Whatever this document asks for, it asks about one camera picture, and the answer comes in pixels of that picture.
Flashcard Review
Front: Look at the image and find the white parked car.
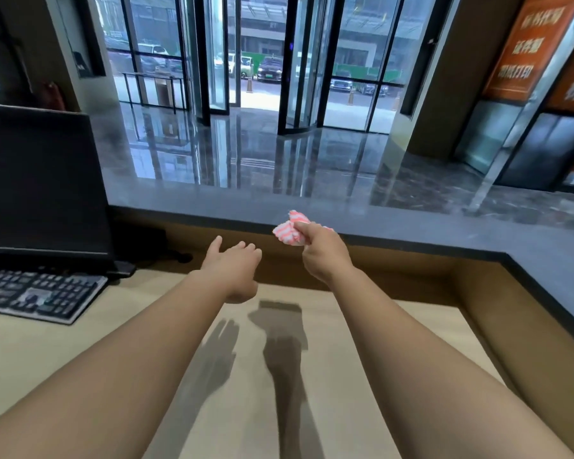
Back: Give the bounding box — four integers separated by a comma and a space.
215, 53, 255, 80

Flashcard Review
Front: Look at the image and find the person's left hand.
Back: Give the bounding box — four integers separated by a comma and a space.
200, 236, 263, 304

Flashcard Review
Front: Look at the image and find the pink striped cloth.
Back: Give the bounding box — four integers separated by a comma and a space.
273, 210, 335, 246

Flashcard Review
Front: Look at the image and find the person's left forearm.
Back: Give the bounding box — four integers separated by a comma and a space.
0, 270, 230, 459

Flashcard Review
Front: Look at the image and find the person's right forearm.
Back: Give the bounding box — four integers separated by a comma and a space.
326, 267, 574, 459

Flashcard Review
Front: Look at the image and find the glass revolving door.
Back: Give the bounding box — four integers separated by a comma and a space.
182, 0, 345, 136

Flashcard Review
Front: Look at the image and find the dark grey reception counter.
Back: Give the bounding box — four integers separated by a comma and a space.
103, 179, 574, 356

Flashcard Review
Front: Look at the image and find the black metal railing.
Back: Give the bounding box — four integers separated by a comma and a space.
121, 71, 188, 115

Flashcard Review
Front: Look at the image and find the person's right hand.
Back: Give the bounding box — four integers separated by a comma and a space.
294, 221, 355, 285

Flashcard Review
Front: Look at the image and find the black parked car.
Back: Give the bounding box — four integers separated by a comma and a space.
256, 57, 284, 83

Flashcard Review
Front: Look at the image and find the red fire extinguisher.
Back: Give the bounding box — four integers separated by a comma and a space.
40, 82, 67, 112

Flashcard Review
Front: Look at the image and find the black computer monitor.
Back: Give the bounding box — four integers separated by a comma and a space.
0, 103, 136, 279

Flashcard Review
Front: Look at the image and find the black computer keyboard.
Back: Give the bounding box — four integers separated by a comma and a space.
0, 264, 108, 325

